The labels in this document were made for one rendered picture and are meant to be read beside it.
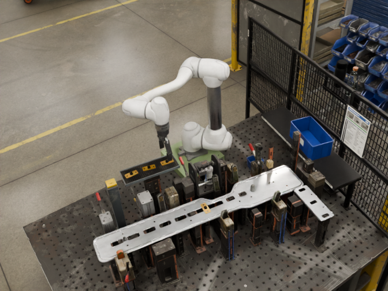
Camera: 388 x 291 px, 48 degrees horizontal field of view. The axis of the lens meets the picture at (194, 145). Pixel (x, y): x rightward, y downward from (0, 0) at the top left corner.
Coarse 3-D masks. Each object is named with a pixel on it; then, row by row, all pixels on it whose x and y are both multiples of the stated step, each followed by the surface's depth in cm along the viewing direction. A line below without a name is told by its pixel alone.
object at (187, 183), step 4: (188, 176) 282; (184, 180) 280; (188, 180) 279; (184, 184) 277; (188, 184) 277; (192, 184) 276; (184, 188) 278; (188, 188) 277; (192, 188) 279; (184, 192) 280; (188, 192) 279; (192, 192) 281; (184, 196) 284; (188, 196) 282; (192, 196) 283; (184, 200) 290; (188, 200) 285; (192, 200) 287
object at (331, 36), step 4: (344, 0) 495; (344, 4) 497; (344, 8) 500; (340, 28) 567; (328, 32) 558; (332, 32) 557; (336, 32) 556; (340, 32) 556; (320, 36) 550; (324, 36) 550; (328, 36) 549; (332, 36) 549; (336, 36) 548; (328, 40) 541; (332, 40) 541
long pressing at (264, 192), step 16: (256, 176) 289; (272, 176) 289; (288, 176) 288; (240, 192) 279; (256, 192) 278; (272, 192) 278; (288, 192) 278; (176, 208) 271; (192, 208) 271; (240, 208) 270; (144, 224) 264; (176, 224) 262; (192, 224) 262; (96, 240) 256; (112, 240) 256; (128, 240) 255; (144, 240) 254; (160, 240) 255; (112, 256) 247
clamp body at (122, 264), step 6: (114, 258) 240; (126, 258) 239; (120, 264) 236; (126, 264) 238; (120, 270) 233; (126, 270) 236; (132, 270) 237; (120, 276) 242; (132, 276) 240; (132, 282) 247; (126, 288) 250; (132, 288) 249; (138, 288) 264
